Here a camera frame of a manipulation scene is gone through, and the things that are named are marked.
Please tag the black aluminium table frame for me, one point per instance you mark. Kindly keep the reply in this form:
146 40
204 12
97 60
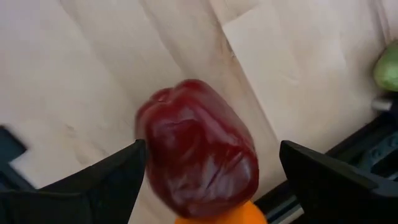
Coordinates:
382 155

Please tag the light green fruit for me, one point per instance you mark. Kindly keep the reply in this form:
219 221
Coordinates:
388 68

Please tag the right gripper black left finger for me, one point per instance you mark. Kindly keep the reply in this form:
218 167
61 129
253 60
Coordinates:
77 202

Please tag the orange fruit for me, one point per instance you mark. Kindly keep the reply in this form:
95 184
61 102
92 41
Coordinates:
230 217

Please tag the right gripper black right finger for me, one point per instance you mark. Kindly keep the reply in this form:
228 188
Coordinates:
342 199

